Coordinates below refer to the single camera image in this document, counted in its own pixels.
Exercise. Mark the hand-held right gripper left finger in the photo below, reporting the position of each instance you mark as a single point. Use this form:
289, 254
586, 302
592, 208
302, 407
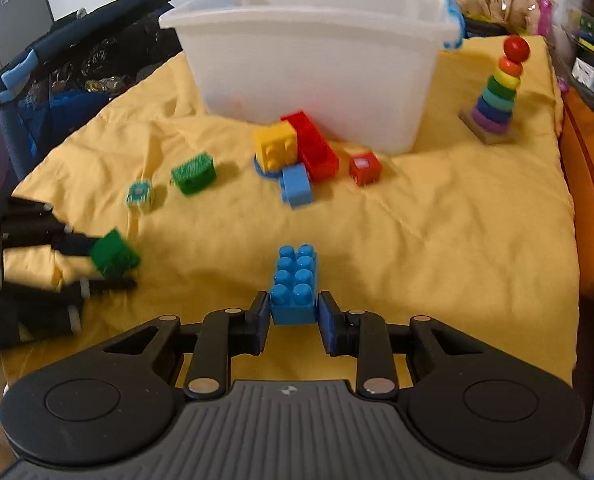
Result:
263, 325

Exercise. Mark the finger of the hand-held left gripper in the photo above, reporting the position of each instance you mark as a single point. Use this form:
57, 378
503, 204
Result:
72, 245
107, 285

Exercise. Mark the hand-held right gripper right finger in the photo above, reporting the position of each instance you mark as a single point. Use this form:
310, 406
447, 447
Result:
325, 325

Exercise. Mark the plain green building block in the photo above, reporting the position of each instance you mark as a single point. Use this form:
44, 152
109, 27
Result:
114, 255

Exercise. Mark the blue studded building block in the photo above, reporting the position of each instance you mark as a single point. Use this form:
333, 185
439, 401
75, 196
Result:
293, 280

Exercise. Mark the white plastic bin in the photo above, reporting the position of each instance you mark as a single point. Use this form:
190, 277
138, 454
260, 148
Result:
317, 70

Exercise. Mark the pale cube with green print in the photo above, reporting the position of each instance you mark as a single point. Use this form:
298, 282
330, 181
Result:
140, 195

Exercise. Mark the yellow blanket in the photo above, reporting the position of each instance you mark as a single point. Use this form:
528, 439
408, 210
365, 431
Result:
427, 260

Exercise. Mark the green block with textured face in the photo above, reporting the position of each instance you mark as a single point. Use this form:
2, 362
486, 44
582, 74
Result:
193, 175

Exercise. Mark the light blue building block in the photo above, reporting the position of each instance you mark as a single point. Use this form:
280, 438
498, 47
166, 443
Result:
296, 186

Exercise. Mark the blue round piece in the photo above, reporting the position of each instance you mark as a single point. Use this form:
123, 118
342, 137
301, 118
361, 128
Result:
264, 172

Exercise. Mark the dark blue playpen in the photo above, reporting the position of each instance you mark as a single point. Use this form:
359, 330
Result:
52, 90

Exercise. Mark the small red cube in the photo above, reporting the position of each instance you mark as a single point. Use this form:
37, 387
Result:
364, 169

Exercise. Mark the long red building block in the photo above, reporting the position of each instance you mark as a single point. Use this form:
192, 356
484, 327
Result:
317, 150

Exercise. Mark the yellow building block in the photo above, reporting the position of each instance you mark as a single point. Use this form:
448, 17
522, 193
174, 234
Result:
276, 146

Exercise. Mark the orange box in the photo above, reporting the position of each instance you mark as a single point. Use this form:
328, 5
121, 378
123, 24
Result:
589, 200

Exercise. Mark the bag of wooden pieces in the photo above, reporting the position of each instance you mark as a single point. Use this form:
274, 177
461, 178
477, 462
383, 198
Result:
492, 0

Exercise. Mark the pink plastic toy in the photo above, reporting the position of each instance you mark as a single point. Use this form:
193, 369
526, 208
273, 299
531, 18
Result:
546, 17

